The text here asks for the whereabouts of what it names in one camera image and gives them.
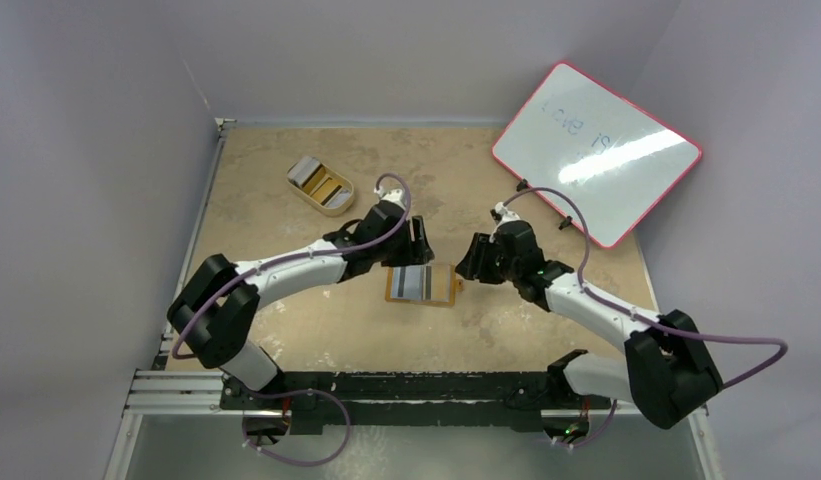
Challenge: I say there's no gold card with black stripe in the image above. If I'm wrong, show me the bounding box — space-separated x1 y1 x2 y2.
424 263 455 304

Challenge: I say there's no orange leather card holder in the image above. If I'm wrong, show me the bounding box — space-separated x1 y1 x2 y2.
385 263 464 307

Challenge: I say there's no grey card with stripe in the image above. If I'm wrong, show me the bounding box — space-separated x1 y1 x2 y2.
390 265 427 301

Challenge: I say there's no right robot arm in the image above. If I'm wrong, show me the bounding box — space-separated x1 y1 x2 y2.
456 220 724 429

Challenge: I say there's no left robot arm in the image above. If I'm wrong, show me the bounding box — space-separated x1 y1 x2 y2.
166 200 434 409

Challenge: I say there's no beige oval card tray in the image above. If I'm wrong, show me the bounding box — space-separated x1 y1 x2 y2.
286 159 356 217

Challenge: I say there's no stack of cards in tray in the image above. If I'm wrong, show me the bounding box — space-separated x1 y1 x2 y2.
287 156 321 188

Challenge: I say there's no pink framed whiteboard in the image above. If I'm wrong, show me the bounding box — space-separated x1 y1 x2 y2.
491 62 702 249

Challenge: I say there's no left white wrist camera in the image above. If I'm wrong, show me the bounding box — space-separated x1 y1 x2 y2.
374 187 411 211

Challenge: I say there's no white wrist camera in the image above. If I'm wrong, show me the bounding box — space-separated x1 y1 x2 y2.
374 187 411 211
490 202 521 231

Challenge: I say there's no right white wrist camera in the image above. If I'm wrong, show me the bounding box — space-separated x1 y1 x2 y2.
490 202 521 231

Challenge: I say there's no aluminium table frame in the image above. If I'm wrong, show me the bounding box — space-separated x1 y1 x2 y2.
106 125 721 479

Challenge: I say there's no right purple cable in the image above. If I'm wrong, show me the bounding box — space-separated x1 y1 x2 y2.
502 186 789 389

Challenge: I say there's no purple cable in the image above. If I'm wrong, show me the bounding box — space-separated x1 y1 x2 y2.
502 186 789 389
170 173 413 465

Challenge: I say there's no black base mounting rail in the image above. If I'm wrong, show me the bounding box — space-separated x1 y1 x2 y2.
219 370 613 435

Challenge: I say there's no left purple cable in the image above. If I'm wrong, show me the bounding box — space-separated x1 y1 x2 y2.
170 173 413 465

